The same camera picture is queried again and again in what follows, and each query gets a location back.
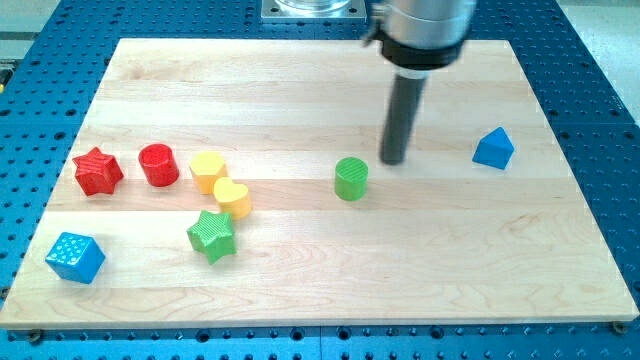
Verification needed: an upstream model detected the blue cube block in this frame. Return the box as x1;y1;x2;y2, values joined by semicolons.
45;232;105;284

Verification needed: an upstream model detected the blue perforated metal table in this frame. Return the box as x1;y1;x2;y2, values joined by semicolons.
1;1;639;359

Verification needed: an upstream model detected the yellow hexagon block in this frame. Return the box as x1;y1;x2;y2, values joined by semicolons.
189;151;228;194

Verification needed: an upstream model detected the red cylinder block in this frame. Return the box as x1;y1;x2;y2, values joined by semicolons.
138;143;179;187

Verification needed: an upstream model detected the light wooden board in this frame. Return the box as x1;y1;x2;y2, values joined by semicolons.
1;38;638;329

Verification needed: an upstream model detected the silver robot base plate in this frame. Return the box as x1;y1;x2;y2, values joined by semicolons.
260;0;367;23

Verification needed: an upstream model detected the yellow heart block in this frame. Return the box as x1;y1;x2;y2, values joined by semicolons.
213;177;252;220

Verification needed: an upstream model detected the blue triangular prism block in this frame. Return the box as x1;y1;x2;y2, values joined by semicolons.
472;127;515;170

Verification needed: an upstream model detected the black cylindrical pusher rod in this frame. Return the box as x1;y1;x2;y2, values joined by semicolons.
379;75;426;165

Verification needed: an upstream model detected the green cylinder block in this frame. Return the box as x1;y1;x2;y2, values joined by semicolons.
334;157;368;201

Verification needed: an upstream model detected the red star block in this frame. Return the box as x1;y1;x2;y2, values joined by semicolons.
72;147;124;196

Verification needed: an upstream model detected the green star block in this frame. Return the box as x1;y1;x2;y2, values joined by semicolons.
187;210;236;264

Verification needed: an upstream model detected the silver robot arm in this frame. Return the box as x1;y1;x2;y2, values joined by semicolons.
364;0;477;165

